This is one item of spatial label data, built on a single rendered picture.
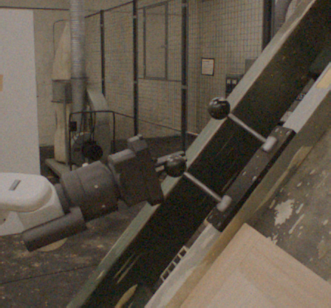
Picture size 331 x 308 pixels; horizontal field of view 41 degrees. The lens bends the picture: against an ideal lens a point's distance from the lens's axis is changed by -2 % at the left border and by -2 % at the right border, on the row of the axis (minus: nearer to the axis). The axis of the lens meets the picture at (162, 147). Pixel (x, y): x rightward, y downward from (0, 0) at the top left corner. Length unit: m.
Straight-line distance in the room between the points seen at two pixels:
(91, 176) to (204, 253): 0.21
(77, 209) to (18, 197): 0.09
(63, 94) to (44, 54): 2.53
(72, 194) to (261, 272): 0.30
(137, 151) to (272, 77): 0.39
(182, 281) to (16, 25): 3.65
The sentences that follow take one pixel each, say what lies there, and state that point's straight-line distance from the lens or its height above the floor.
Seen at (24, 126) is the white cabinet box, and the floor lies 1.01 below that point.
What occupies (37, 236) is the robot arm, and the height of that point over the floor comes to 1.32.
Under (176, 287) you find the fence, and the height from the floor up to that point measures 1.23.
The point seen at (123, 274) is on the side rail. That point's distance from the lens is 0.96.
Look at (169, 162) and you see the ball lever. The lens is 0.72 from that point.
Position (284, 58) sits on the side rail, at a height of 1.59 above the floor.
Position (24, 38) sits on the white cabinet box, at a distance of 4.19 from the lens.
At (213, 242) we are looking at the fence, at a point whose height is 1.30.
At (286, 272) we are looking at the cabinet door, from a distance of 0.60.
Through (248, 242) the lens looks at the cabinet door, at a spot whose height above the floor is 1.31.
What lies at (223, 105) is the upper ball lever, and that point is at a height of 1.51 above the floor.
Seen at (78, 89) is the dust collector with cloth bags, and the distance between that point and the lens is 6.07.
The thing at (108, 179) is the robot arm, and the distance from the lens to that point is 0.70.
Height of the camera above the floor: 1.57
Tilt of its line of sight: 11 degrees down
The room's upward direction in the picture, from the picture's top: straight up
